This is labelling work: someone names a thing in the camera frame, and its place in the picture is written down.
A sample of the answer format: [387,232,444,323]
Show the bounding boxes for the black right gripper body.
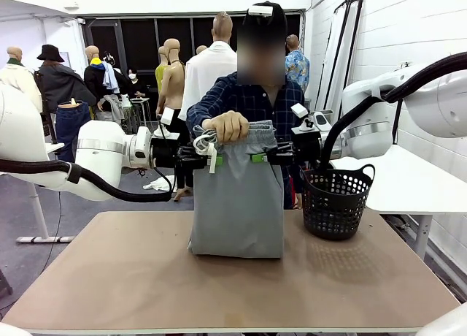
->
[271,131,323,166]

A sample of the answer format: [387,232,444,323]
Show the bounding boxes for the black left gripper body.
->
[151,137,206,171]

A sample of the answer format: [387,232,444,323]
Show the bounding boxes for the grey training pants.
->
[188,120,285,259]

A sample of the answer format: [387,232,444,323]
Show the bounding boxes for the black perforated laundry basket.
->
[299,163,376,241]

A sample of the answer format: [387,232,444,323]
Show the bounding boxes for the person's right plaid forearm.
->
[186,94,238,132]

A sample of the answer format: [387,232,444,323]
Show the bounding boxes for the bare mannequin in black pants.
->
[155,38,198,202]

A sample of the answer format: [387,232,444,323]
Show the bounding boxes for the person's right hand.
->
[202,110,250,144]

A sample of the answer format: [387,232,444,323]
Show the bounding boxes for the white cloth on floor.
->
[142,175,176,193]

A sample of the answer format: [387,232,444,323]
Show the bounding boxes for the person in plaid shirt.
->
[186,1,306,210]

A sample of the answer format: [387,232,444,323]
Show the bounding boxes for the white background work table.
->
[122,94,153,132]

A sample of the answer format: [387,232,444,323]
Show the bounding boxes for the mannequin in light jeans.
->
[96,93,127,123]

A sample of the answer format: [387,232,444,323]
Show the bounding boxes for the person with face mask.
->
[126,68,149,98]

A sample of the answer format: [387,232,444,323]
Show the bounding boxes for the figure in blue floral shirt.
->
[284,34,310,103]

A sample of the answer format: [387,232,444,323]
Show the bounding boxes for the tall mannequin in white shirt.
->
[177,11,238,121]

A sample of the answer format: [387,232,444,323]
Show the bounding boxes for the mannequin in yellow top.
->
[155,45,171,94]

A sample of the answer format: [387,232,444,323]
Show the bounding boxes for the black tripod stand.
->
[391,61,414,145]

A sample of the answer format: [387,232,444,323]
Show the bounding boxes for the dark blue jeans mannequin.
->
[55,101,92,164]

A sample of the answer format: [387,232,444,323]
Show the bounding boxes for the mannequin with yellow collar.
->
[83,45,131,103]

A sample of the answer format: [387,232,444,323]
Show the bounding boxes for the mannequin in dark jacket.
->
[34,60,96,114]

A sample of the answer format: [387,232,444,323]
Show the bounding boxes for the black cap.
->
[242,1,288,26]

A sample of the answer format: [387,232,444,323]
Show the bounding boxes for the black bucket hat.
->
[36,44,66,63]

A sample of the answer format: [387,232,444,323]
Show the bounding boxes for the mannequin in cream jacket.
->
[0,46,43,112]

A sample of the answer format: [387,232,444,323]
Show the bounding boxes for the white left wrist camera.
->
[159,107,176,127]

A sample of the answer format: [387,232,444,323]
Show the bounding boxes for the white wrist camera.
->
[290,102,311,118]
[159,107,176,127]

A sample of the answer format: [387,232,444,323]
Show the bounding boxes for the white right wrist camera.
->
[290,102,311,118]

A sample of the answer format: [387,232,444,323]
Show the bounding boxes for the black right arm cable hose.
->
[320,52,467,171]

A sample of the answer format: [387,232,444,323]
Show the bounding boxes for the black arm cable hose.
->
[320,52,467,171]
[0,159,175,204]

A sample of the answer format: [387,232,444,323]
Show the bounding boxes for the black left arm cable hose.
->
[0,159,175,204]

